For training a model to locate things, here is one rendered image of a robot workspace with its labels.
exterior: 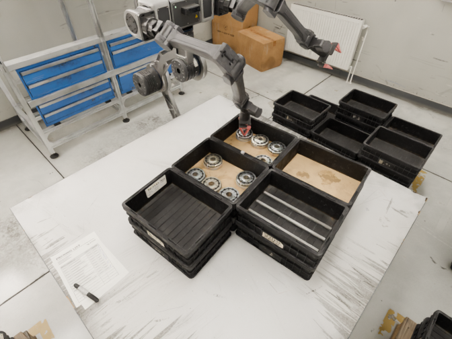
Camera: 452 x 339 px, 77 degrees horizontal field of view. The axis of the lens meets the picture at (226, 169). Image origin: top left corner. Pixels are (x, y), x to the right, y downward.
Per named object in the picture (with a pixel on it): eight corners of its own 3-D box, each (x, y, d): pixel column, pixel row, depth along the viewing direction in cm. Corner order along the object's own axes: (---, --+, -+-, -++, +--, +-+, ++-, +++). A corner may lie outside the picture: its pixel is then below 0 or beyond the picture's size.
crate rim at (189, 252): (121, 207, 125) (119, 204, 124) (169, 169, 142) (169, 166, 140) (187, 259, 108) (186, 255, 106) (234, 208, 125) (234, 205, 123)
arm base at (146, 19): (157, 35, 139) (152, 9, 131) (167, 40, 135) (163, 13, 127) (142, 41, 135) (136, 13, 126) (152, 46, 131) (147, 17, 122)
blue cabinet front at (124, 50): (121, 93, 307) (105, 40, 267) (173, 71, 344) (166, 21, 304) (122, 95, 305) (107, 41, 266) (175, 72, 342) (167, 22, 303)
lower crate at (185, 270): (132, 233, 140) (126, 218, 132) (175, 196, 157) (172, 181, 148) (192, 282, 123) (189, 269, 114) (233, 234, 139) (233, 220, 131)
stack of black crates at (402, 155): (344, 184, 237) (362, 142, 205) (360, 166, 252) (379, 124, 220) (392, 211, 217) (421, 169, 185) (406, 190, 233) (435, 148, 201)
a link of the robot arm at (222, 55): (235, 40, 103) (219, 63, 103) (249, 64, 114) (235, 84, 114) (163, 18, 127) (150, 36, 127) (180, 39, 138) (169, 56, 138)
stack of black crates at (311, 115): (267, 142, 276) (272, 101, 244) (285, 128, 291) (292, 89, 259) (302, 161, 256) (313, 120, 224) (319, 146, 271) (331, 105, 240)
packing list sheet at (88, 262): (46, 261, 130) (45, 260, 129) (93, 229, 142) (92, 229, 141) (80, 313, 114) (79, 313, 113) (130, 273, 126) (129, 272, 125)
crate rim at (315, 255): (234, 208, 125) (234, 205, 123) (270, 170, 141) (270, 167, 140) (319, 261, 107) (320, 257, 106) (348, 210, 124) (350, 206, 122)
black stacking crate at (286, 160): (268, 183, 148) (270, 167, 140) (295, 153, 165) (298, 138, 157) (342, 222, 131) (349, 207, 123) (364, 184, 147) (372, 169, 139)
